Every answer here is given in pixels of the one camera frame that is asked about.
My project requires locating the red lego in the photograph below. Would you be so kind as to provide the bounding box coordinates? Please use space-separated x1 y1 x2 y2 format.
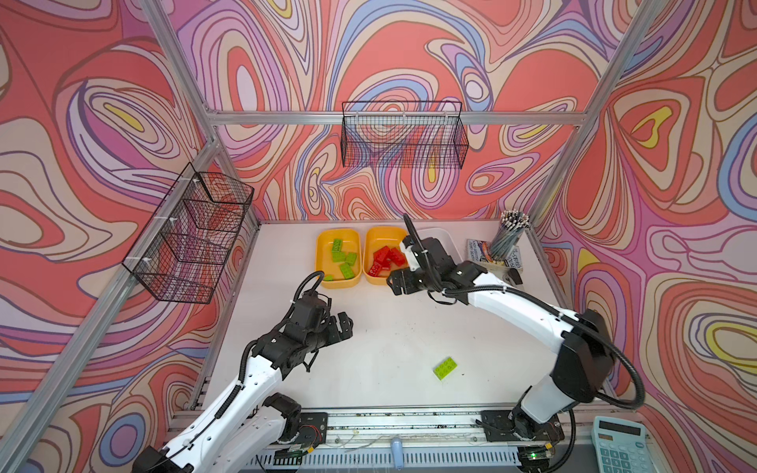
374 246 390 266
368 261 384 277
388 248 407 267

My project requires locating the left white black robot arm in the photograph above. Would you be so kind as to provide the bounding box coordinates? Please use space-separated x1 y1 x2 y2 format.
131 290 354 472

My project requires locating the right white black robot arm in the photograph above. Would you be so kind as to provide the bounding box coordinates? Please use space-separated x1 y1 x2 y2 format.
388 235 646 427

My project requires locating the white plastic bin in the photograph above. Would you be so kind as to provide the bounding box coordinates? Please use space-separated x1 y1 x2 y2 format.
418 227 463 263

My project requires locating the paperback book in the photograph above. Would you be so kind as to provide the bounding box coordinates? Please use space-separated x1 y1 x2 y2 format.
465 238 524 271

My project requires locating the middle yellow plastic bin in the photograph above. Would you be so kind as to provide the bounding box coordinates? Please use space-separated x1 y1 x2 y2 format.
363 226 408 286

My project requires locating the yellow plastic bin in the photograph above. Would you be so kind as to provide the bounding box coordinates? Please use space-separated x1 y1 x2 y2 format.
363 226 408 286
315 228 363 290

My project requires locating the left yellow plastic bin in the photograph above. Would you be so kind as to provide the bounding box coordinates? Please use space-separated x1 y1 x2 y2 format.
315 228 363 290

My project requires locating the cup of pencils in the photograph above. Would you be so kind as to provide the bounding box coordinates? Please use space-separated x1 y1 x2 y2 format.
489 210 530 261

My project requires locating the light green calculator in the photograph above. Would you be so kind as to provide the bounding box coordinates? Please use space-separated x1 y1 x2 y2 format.
591 416 654 473

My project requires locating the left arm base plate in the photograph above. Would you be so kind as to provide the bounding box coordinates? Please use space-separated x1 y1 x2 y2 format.
278 412 328 447

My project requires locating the back black wire basket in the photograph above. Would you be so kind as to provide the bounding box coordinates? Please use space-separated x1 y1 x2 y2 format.
340 99 469 169

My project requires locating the black wire basket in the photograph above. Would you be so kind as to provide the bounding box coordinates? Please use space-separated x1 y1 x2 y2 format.
121 164 254 305
340 99 469 169

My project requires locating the left black wire basket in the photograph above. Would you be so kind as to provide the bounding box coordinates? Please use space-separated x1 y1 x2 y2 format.
121 164 254 305

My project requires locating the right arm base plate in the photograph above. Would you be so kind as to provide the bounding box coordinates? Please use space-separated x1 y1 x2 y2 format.
475 410 565 443

